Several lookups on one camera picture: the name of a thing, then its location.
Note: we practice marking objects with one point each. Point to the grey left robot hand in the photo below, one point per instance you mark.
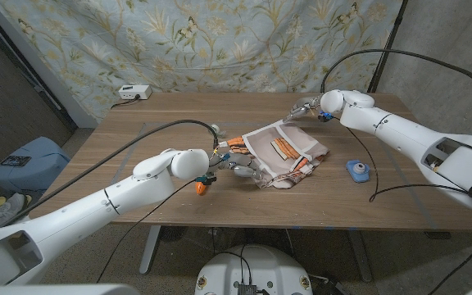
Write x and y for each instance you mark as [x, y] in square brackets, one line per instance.
[240, 164]

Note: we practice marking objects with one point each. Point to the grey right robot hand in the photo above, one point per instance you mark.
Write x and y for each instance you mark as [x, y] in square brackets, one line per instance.
[301, 108]

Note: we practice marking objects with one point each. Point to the pink white orange striped cloth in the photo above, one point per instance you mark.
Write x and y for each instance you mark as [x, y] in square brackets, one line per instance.
[289, 155]

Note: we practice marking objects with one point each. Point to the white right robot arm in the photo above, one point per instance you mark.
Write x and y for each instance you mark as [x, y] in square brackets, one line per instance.
[416, 139]

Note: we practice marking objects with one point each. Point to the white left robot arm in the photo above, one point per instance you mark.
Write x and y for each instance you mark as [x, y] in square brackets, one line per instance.
[96, 209]

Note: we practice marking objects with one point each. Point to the tape roll with green core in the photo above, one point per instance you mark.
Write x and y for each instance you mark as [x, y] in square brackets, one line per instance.
[216, 128]

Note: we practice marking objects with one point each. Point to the orange toy carrot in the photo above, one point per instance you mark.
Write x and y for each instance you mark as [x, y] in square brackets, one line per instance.
[200, 189]

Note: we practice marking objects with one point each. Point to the floral printed backdrop cloth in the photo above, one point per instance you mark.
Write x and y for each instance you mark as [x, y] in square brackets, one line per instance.
[219, 45]

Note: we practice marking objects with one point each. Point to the black backdrop stand pole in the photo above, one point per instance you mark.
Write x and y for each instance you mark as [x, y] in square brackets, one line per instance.
[385, 49]

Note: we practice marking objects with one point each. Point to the white robot torso base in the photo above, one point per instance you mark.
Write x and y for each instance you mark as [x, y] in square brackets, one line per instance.
[256, 266]

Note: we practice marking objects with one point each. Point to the white table leg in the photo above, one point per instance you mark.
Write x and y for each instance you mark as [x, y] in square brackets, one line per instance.
[361, 256]
[150, 250]

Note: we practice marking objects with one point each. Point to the white power socket box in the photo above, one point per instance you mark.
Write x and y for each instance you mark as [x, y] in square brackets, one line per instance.
[134, 92]

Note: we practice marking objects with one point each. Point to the blue plastic bin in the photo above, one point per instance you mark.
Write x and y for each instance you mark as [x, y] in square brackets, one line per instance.
[31, 172]

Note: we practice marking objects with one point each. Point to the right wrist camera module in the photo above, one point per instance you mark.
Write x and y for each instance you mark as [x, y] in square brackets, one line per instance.
[325, 116]

